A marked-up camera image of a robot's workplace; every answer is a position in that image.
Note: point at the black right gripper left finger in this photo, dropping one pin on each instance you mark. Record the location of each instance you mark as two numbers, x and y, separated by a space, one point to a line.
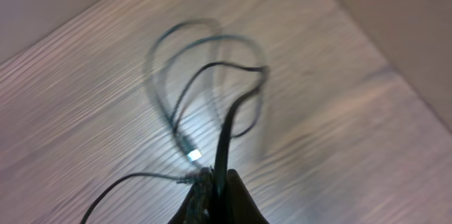
196 205

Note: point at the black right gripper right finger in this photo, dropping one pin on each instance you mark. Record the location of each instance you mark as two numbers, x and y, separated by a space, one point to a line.
241 207

